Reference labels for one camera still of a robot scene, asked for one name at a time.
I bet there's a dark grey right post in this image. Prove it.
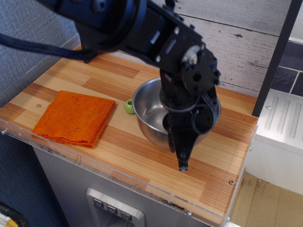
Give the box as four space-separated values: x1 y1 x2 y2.
252 0 303 117

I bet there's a white toy sink drainboard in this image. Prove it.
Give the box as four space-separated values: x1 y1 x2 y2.
245 89 303 194

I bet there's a dark grey post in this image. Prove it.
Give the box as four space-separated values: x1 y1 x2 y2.
82 49 98 63
252 0 303 117

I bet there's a green handled grey spatula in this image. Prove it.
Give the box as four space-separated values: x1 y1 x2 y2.
124 99 134 114

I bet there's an orange folded cloth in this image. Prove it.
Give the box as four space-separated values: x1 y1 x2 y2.
33 91 116 148

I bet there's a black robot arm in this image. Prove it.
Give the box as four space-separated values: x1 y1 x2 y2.
42 0 221 171

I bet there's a stainless steel pot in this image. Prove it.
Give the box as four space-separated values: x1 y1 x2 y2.
133 78 221 149

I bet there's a silver dispenser button panel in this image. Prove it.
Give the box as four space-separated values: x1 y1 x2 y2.
86 187 145 227

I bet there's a dark grey left post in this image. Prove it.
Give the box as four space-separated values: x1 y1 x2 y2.
82 49 98 63

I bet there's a clear acrylic edge guard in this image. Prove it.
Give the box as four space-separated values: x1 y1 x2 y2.
0 113 258 227

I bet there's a silver toy fridge cabinet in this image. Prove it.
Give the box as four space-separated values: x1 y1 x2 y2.
34 148 205 227

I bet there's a yellow object bottom left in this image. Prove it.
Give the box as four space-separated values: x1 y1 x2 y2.
5 219 18 227

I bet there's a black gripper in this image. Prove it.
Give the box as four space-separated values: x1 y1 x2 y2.
160 88 219 172

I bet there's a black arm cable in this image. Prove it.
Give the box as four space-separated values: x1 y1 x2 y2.
0 33 100 61

